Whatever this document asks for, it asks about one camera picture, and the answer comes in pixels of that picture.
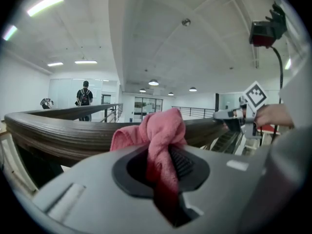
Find person's white shirt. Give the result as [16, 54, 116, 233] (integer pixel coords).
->
[278, 40, 312, 137]

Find pink cloth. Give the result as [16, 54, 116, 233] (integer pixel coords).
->
[109, 107, 188, 226]

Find dark wooden handrail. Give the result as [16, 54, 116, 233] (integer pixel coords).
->
[4, 103, 244, 168]

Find red panel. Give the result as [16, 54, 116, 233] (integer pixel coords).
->
[255, 124, 281, 147]

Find frosted glass partition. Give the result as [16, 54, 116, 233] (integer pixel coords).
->
[48, 78, 120, 107]

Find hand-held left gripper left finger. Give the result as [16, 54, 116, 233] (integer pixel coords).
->
[31, 144, 176, 234]

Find black head camera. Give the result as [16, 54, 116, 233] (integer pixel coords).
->
[248, 2, 288, 49]

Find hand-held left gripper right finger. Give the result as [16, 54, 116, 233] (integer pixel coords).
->
[170, 142, 269, 234]

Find black head camera cable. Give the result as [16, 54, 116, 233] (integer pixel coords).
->
[270, 45, 285, 90]

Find black metal balcony railing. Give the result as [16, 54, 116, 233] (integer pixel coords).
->
[171, 106, 217, 118]

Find person's right hand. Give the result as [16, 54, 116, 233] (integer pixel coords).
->
[254, 104, 275, 129]

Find group of ceiling tube lights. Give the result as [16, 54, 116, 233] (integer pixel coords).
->
[1, 0, 98, 68]

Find glass entrance doors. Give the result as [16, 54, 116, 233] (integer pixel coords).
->
[134, 97, 164, 122]

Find person's right forearm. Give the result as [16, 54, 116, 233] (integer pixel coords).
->
[273, 103, 295, 128]

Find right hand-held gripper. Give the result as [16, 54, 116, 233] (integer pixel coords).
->
[213, 80, 269, 140]

